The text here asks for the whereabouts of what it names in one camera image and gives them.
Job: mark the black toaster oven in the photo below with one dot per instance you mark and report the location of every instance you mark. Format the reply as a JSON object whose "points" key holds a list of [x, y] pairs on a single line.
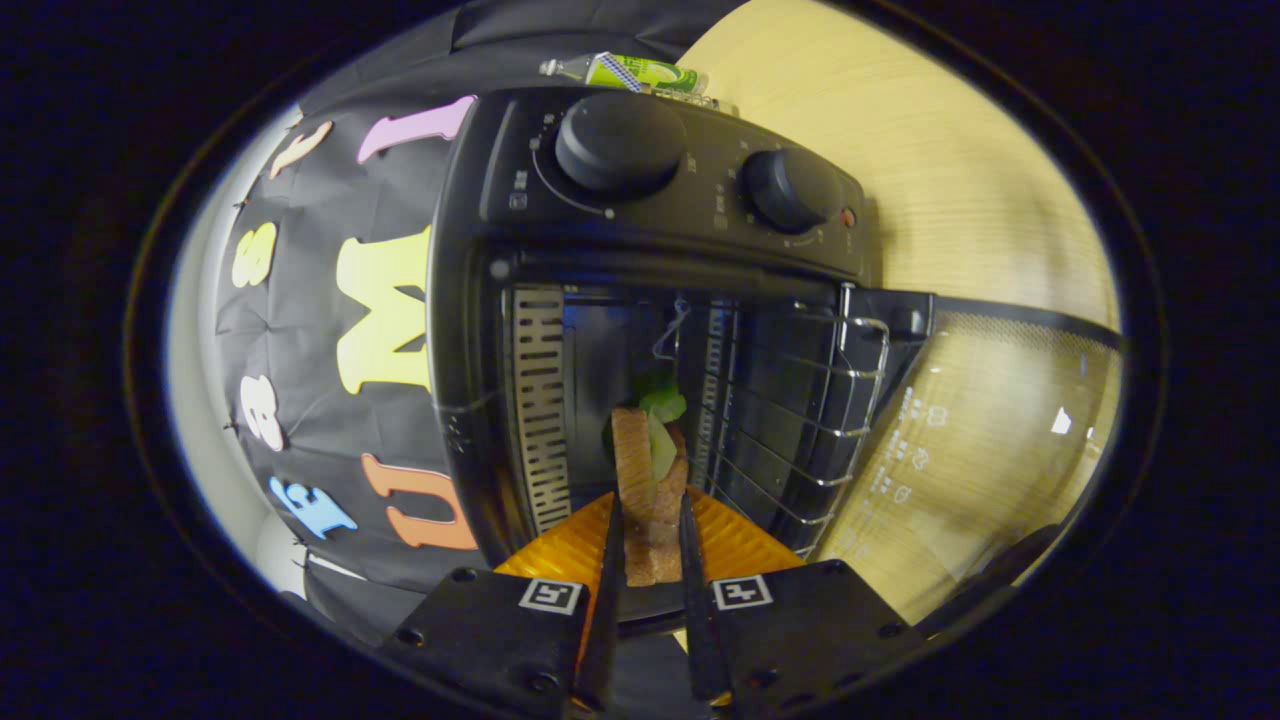
{"points": [[660, 215]]}

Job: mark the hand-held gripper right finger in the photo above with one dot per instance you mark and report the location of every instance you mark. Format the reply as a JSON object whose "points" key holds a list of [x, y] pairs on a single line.
{"points": [[800, 630]]}

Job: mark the sandwich with lettuce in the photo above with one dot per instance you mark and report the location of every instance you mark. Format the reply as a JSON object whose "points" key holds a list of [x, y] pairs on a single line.
{"points": [[640, 480]]}

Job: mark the green labelled bottle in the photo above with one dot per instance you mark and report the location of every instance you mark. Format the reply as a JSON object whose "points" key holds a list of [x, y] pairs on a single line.
{"points": [[640, 72]]}

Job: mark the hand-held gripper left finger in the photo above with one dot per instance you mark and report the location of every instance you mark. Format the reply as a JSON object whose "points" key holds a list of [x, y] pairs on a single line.
{"points": [[500, 635]]}

